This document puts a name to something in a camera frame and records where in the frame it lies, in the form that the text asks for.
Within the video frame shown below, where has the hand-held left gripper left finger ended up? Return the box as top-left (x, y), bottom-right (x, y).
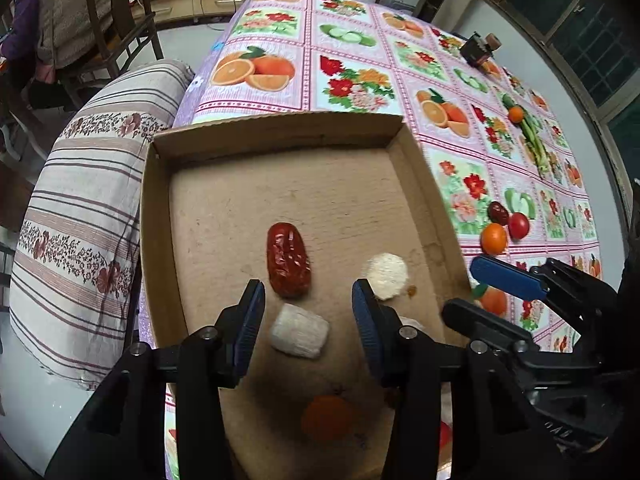
top-left (47, 279), bottom-right (267, 480)

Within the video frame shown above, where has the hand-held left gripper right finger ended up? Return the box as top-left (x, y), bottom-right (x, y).
top-left (351, 278), bottom-right (561, 480)

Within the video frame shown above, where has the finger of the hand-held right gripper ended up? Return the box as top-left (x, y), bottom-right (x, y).
top-left (470, 255), bottom-right (571, 302)
top-left (441, 297), bottom-right (543, 363)

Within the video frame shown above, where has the white yam piece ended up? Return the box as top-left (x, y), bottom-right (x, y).
top-left (270, 304), bottom-right (331, 360)

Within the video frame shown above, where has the small pale yam chunk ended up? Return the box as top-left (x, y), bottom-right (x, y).
top-left (361, 252), bottom-right (410, 302)

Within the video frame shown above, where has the wrinkled red date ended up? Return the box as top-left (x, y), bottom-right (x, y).
top-left (265, 221), bottom-right (312, 300)

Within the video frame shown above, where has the brown cardboard box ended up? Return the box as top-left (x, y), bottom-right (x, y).
top-left (140, 112), bottom-right (476, 480)

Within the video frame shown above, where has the green leafy vegetable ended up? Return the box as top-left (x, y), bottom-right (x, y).
top-left (502, 92), bottom-right (551, 178)

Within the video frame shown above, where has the striped floral cushion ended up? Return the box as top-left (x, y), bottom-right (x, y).
top-left (9, 59), bottom-right (196, 392)

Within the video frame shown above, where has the wooden chair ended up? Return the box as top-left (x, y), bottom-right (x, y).
top-left (82, 0), bottom-right (166, 68)

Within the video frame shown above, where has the window with metal frame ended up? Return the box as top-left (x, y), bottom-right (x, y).
top-left (477, 0), bottom-right (640, 201)

